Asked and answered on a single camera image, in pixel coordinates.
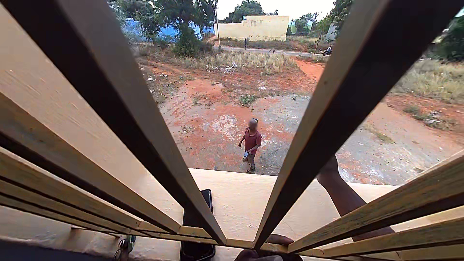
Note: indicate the person's right hand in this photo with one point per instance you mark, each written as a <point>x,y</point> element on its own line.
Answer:
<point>328,168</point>

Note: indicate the person's left hand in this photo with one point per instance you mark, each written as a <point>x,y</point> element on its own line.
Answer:
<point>257,255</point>

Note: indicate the person's left fingers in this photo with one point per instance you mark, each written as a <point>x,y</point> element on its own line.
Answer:
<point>279,239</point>

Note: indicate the cream metal window grille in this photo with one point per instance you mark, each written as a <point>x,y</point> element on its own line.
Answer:
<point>297,159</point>

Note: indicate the person's right forearm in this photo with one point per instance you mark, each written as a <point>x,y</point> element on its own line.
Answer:
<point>350,198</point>

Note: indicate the black smartphone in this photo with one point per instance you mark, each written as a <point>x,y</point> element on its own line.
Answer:
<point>197,250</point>

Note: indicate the motorcycle with rider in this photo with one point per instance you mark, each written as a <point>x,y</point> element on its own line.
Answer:
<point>327,51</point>

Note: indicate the cream flat-roofed building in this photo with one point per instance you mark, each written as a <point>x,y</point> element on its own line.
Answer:
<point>268,29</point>

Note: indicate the thin utility pole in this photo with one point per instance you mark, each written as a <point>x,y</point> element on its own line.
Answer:
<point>218,32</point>

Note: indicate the large green tree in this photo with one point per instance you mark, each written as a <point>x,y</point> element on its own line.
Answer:
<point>186,36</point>

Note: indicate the green tree behind building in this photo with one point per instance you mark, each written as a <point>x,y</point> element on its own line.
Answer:
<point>248,10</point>

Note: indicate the blue building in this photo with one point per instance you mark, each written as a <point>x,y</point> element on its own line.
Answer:
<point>170,32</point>

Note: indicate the dark green tree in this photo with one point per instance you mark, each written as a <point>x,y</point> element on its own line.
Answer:
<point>453,41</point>

